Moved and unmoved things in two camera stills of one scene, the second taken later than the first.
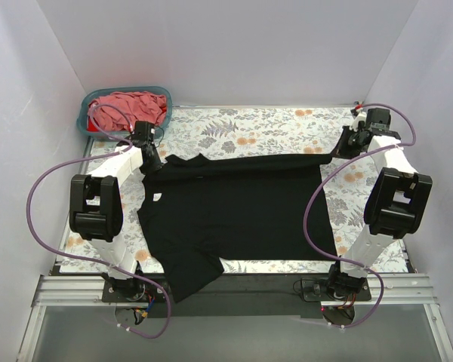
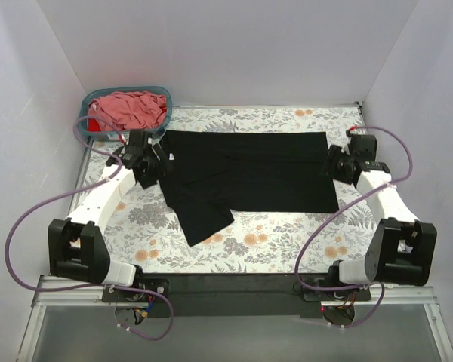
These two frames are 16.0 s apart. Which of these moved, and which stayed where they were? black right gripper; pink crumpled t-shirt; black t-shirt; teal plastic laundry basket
Moved: black t-shirt; black right gripper
Stayed: pink crumpled t-shirt; teal plastic laundry basket
